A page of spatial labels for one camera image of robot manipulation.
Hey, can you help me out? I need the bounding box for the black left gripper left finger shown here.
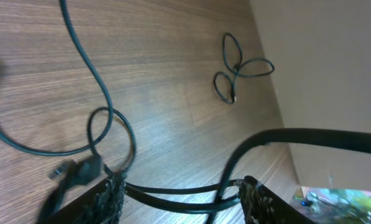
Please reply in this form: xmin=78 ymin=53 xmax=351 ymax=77
xmin=37 ymin=172 xmax=127 ymax=224

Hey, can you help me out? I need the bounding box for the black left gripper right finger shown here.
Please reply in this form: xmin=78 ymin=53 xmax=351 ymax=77
xmin=236 ymin=175 xmax=314 ymax=224

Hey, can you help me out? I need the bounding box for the thin black USB cable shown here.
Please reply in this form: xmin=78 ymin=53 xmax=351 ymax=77
xmin=213 ymin=32 xmax=275 ymax=105

